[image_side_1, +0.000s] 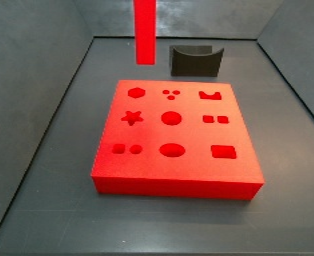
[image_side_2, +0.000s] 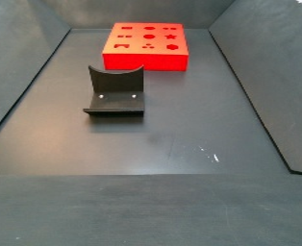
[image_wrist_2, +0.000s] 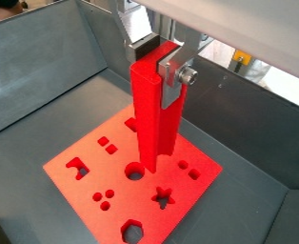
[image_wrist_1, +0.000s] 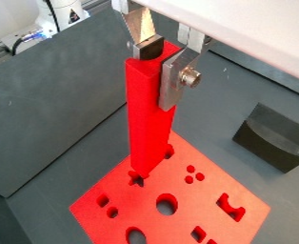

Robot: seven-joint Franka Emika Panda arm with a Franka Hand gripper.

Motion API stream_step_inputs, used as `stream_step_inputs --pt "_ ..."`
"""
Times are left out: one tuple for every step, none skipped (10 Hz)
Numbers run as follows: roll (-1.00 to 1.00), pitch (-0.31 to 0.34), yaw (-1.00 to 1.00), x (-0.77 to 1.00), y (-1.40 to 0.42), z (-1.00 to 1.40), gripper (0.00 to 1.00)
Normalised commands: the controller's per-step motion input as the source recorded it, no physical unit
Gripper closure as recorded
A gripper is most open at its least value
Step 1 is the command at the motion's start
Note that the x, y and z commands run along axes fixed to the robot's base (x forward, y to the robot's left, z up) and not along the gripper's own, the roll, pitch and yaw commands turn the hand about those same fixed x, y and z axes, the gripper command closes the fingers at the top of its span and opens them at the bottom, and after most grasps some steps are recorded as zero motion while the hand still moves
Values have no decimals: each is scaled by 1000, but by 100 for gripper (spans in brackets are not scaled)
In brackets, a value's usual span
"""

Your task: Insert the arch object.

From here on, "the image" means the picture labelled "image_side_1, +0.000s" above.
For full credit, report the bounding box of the red shape sorter block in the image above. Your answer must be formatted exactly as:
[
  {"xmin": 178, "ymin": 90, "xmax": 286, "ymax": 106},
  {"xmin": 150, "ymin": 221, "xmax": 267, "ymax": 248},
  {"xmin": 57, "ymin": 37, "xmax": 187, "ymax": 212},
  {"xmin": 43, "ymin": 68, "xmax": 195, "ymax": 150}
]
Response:
[{"xmin": 92, "ymin": 80, "xmax": 264, "ymax": 200}]

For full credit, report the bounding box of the dark grey arch object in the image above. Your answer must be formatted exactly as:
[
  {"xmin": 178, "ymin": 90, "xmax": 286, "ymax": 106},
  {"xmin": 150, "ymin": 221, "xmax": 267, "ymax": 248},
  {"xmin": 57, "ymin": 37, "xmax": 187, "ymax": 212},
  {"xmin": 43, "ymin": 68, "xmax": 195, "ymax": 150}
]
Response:
[{"xmin": 170, "ymin": 45, "xmax": 224, "ymax": 77}]

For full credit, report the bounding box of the red bar end effector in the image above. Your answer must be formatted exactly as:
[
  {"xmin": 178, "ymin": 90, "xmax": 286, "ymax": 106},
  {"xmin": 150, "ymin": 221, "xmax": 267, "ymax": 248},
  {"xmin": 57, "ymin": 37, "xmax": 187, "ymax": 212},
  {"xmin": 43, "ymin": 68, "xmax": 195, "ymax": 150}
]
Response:
[{"xmin": 134, "ymin": 0, "xmax": 156, "ymax": 65}]

